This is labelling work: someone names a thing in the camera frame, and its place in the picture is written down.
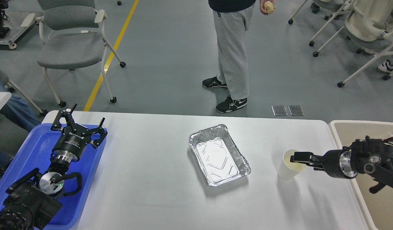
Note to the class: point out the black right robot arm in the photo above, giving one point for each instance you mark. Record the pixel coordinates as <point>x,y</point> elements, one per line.
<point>368,156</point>

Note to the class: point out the blue plastic tray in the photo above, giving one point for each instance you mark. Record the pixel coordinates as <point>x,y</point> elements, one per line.
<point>35,152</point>

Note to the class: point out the black equipment on cart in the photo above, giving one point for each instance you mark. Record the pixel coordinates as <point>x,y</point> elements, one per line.
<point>13,24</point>

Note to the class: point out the metal floor plate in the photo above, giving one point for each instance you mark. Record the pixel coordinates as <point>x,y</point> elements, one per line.
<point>296,110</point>
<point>279,110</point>

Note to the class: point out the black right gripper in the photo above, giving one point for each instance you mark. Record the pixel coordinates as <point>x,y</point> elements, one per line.
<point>336,163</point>

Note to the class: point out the left metal floor plate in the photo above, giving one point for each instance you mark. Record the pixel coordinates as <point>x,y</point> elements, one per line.
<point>279,110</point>

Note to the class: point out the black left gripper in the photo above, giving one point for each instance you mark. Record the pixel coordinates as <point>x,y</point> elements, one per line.
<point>74,138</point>

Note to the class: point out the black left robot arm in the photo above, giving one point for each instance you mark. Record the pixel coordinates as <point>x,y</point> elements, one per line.
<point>48,182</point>

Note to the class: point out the white chair right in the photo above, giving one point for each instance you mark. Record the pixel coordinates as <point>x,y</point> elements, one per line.
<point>369,24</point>

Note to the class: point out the beige plastic bin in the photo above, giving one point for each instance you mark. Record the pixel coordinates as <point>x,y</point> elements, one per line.
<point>377,208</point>

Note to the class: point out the seated person blue jeans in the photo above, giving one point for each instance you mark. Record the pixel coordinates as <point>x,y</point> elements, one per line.
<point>19,112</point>

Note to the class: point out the aluminium foil tray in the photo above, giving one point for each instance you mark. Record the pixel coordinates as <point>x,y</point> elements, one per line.
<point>218,156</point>

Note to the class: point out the black white sneaker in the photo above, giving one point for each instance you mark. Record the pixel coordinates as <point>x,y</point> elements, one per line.
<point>385,67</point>

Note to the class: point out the grey office chair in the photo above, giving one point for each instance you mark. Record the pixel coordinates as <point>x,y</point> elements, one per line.
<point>75,50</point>

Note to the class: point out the right metal floor plate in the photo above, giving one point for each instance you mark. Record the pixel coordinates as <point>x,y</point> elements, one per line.
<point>296,110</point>

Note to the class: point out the white paper cup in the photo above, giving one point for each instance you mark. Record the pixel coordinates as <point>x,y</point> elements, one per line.
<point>288,170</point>

